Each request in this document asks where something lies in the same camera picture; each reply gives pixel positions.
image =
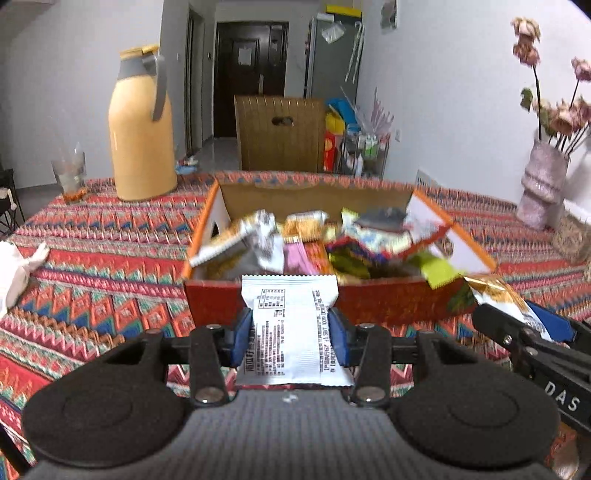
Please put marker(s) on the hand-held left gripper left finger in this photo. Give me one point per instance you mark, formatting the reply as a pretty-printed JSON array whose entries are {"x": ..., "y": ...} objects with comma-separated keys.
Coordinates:
[{"x": 242, "y": 341}]

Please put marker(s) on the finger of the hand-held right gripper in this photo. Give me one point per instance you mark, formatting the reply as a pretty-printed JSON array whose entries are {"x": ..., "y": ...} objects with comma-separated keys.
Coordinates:
[
  {"x": 551, "y": 323},
  {"x": 496, "y": 323}
]

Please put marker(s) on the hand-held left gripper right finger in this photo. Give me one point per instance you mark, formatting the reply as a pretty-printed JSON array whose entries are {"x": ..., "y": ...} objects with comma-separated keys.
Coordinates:
[{"x": 340, "y": 344}]

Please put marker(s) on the gold snack packet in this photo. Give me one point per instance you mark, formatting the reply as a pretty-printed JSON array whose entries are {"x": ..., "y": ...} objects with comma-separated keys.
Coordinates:
[{"x": 496, "y": 288}]

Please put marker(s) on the white snack packet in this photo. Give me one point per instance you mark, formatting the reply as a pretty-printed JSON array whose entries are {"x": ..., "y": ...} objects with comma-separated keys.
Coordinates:
[{"x": 291, "y": 332}]

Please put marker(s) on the red cardboard box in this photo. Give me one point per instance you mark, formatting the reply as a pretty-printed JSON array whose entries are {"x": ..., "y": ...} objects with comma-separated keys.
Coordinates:
[{"x": 392, "y": 302}]

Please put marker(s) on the heap of boxed snack packets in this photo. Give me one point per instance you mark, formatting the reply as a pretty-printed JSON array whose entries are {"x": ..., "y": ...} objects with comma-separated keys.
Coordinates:
[{"x": 304, "y": 240}]

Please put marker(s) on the green snack packet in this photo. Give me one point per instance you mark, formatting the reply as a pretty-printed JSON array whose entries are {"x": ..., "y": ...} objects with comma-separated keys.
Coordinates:
[{"x": 441, "y": 272}]

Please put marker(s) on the pink textured vase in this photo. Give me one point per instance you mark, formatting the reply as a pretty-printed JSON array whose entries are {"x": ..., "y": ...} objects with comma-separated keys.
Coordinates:
[{"x": 542, "y": 184}]

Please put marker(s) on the red patterned tablecloth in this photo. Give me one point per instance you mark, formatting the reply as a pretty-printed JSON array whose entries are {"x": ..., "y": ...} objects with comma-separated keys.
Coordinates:
[{"x": 115, "y": 277}]

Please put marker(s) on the red gift box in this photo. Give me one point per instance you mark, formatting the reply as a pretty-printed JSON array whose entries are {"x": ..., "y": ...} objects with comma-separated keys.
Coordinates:
[{"x": 330, "y": 152}]

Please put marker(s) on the wooden chair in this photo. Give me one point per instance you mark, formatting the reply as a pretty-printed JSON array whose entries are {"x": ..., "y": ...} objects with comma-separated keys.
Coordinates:
[{"x": 277, "y": 143}]

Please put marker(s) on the yellow thermos jug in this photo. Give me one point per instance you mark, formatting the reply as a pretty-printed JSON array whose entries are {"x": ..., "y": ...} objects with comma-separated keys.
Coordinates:
[{"x": 141, "y": 147}]

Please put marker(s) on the yellow bag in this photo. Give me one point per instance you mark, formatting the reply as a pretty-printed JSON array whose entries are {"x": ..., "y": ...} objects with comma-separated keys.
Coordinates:
[{"x": 334, "y": 123}]

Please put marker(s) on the blue plastic item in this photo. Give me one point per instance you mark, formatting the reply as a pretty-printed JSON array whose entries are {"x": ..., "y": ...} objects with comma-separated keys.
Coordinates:
[{"x": 344, "y": 110}]

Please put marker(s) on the pale feathery bunch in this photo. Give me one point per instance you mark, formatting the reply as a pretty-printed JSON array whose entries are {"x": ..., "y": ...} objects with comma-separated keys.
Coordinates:
[{"x": 378, "y": 113}]

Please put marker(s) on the white cloth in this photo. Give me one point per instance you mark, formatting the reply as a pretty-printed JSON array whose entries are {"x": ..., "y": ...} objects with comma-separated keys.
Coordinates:
[{"x": 14, "y": 277}]

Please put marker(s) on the glass cup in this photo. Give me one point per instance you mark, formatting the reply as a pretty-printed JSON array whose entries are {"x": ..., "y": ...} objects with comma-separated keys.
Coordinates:
[{"x": 69, "y": 177}]

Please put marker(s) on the dark door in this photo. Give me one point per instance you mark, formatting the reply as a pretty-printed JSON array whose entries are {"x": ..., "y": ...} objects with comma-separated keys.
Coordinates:
[{"x": 251, "y": 101}]

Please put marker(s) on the black folding chair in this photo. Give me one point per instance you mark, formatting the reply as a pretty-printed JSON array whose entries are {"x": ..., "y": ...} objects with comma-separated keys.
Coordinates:
[{"x": 9, "y": 198}]

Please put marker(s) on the grey refrigerator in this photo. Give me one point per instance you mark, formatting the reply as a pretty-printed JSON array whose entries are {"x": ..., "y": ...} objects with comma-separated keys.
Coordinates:
[{"x": 330, "y": 64}]

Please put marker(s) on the white door notice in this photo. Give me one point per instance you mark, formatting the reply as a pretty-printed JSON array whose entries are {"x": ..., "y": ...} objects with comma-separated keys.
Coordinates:
[{"x": 246, "y": 55}]

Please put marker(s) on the white umbrella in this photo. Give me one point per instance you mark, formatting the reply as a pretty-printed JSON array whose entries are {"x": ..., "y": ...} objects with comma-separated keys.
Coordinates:
[{"x": 354, "y": 53}]

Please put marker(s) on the clear plastic bag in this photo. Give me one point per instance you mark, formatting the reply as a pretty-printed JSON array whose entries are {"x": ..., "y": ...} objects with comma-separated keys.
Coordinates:
[{"x": 333, "y": 32}]

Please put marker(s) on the yellow box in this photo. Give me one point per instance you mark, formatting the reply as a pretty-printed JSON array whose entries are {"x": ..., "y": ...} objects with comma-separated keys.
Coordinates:
[{"x": 344, "y": 11}]

